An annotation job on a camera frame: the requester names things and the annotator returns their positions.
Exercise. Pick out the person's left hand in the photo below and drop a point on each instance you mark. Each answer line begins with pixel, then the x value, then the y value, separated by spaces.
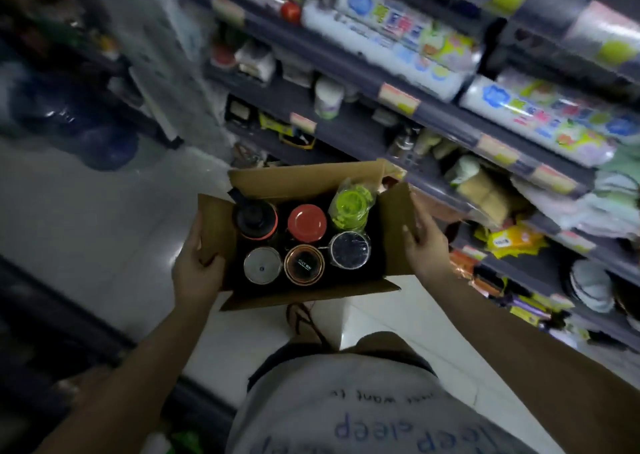
pixel 195 279

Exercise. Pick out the clear glass bottle silver lid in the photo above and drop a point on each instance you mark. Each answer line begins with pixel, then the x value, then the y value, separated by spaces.
pixel 262 266

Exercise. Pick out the red vacuum bottle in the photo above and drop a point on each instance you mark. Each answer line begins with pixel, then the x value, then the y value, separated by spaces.
pixel 307 224

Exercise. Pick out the white blue printed roll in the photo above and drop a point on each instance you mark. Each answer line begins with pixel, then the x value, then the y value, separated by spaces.
pixel 400 24
pixel 365 49
pixel 540 119

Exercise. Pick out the person's right forearm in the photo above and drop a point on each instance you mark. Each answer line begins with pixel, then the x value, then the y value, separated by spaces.
pixel 525 368

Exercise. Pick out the white t-shirt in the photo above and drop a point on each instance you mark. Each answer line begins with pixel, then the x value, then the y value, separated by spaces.
pixel 375 408

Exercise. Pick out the person's left forearm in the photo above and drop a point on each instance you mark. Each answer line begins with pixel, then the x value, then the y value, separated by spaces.
pixel 125 393

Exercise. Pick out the white small bottle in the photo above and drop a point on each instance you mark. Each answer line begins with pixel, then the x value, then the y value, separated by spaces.
pixel 329 98

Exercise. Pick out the black shorts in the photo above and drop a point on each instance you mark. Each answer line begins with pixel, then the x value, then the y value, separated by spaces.
pixel 280 359

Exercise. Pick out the glass bottle orange lid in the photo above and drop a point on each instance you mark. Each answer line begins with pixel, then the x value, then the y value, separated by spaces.
pixel 256 221

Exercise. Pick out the green sports bottle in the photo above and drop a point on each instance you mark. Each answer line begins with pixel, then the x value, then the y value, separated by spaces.
pixel 350 206

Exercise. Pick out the dark left sandal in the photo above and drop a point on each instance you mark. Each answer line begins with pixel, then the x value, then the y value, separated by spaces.
pixel 301 321

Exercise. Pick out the person's right leg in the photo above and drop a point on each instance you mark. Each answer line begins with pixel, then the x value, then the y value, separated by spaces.
pixel 380 343

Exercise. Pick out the tan sponges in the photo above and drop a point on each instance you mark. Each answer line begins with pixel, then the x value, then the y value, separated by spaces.
pixel 485 196

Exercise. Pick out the brown cardboard box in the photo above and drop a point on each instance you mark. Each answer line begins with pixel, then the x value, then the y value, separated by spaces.
pixel 305 299

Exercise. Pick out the dark blue thermos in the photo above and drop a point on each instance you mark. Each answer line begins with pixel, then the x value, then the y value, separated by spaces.
pixel 349 250

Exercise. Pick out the dark tissue goods shelf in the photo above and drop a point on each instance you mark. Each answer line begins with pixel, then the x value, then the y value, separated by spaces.
pixel 50 319

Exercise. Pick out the person's right hand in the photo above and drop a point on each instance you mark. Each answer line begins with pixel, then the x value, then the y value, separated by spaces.
pixel 430 254

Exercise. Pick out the red tape roll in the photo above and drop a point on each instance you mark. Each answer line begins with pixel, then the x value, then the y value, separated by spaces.
pixel 223 56

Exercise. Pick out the gold thermos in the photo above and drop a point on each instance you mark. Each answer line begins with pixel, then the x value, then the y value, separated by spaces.
pixel 304 265

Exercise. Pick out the yellow labelled pack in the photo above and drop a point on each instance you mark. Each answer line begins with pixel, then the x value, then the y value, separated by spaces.
pixel 510 241

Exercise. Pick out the blue water jug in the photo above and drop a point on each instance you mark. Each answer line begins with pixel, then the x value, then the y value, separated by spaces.
pixel 90 139

